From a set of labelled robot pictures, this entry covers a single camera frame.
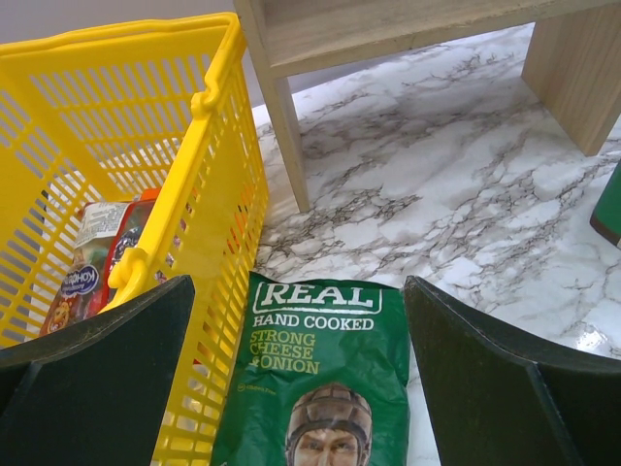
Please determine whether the green chip bag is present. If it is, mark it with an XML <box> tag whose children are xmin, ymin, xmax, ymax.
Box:
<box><xmin>212</xmin><ymin>273</ymin><xmax>411</xmax><ymax>465</ymax></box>

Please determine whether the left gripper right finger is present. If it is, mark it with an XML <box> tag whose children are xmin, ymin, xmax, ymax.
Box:
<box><xmin>403</xmin><ymin>276</ymin><xmax>620</xmax><ymax>465</ymax></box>

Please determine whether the green roll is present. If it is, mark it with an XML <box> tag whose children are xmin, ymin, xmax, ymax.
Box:
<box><xmin>590</xmin><ymin>163</ymin><xmax>621</xmax><ymax>249</ymax></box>

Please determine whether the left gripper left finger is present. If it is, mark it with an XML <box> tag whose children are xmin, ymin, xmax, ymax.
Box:
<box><xmin>1</xmin><ymin>276</ymin><xmax>195</xmax><ymax>465</ymax></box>

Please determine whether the yellow plastic shopping basket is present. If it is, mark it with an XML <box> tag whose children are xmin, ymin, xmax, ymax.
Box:
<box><xmin>1</xmin><ymin>13</ymin><xmax>269</xmax><ymax>465</ymax></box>

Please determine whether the orange snack packet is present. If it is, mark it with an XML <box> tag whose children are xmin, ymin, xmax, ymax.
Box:
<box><xmin>132</xmin><ymin>187</ymin><xmax>161</xmax><ymax>202</ymax></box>

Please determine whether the wooden two-tier shelf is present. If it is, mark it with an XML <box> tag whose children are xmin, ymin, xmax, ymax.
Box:
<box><xmin>232</xmin><ymin>0</ymin><xmax>621</xmax><ymax>214</ymax></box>

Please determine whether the red candy bag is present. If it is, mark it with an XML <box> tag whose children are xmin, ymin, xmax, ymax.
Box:
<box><xmin>39</xmin><ymin>199</ymin><xmax>155</xmax><ymax>336</ymax></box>

